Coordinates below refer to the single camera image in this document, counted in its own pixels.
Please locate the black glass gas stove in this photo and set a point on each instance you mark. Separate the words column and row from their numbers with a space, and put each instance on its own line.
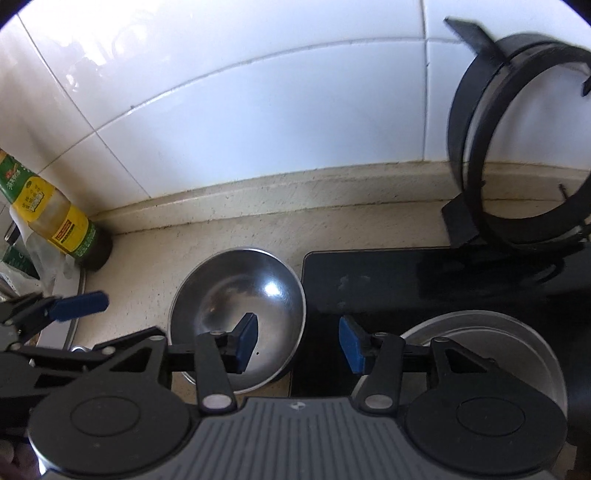
column 360, row 286

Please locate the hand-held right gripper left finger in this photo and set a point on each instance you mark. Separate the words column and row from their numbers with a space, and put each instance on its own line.
column 247, row 341

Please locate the deep steel bowl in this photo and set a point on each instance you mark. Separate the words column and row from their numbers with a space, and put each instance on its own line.
column 221, row 295

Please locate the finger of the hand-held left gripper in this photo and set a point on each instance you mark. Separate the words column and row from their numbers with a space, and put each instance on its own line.
column 78, row 307
column 55, row 357

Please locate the clear plastic bag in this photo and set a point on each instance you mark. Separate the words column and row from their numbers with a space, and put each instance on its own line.
column 44, row 263

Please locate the green label oil bottle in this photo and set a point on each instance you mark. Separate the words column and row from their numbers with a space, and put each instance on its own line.
column 51, row 214

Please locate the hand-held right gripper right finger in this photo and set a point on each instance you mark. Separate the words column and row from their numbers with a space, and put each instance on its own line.
column 353, row 344

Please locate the steel burner tray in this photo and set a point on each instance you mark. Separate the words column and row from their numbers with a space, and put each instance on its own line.
column 508, row 337

